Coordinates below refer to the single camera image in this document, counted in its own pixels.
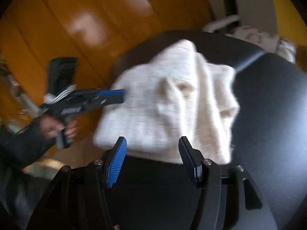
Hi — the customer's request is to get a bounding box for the cream knitted sweater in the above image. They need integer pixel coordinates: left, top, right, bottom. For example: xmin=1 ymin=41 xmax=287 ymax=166
xmin=93 ymin=39 xmax=239 ymax=165

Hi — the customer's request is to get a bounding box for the person left forearm black sleeve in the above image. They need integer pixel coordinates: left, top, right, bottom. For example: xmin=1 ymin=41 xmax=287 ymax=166
xmin=1 ymin=116 xmax=58 ymax=170

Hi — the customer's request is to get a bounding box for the person left hand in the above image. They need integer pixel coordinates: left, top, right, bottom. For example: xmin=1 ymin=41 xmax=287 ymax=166
xmin=40 ymin=115 xmax=77 ymax=139

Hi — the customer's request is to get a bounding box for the triangle pattern pillow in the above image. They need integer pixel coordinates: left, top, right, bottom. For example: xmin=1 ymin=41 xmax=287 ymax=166
xmin=226 ymin=25 xmax=297 ymax=64

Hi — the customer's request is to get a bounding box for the multicolour sofa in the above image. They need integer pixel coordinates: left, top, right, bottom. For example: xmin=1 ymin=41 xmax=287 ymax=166
xmin=199 ymin=0 xmax=307 ymax=72

